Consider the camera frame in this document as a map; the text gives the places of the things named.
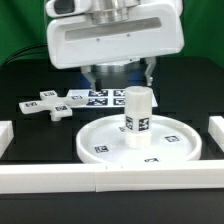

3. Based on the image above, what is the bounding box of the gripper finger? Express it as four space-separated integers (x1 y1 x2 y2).
145 57 156 86
81 66 97 90

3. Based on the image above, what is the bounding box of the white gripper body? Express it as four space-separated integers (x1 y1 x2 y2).
45 0 184 69

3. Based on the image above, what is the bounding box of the white cross-shaped table base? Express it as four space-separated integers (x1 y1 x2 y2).
19 90 88 121

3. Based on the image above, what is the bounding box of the white round table top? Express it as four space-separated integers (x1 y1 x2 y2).
76 114 202 164

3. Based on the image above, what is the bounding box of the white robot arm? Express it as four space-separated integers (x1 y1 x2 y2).
45 0 184 91

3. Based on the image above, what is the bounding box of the white marker sheet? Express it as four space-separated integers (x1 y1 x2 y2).
65 88 159 108

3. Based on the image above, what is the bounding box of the white left side block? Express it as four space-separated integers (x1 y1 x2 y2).
0 121 14 158

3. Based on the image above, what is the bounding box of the black cable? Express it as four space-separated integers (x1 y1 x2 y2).
0 43 48 66

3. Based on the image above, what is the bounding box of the white front rail left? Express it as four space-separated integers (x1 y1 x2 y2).
0 164 96 194

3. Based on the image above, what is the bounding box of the white rail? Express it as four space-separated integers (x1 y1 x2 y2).
0 164 96 194
95 160 224 192

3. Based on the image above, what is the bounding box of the white front rail right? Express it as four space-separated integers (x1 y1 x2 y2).
95 160 224 192

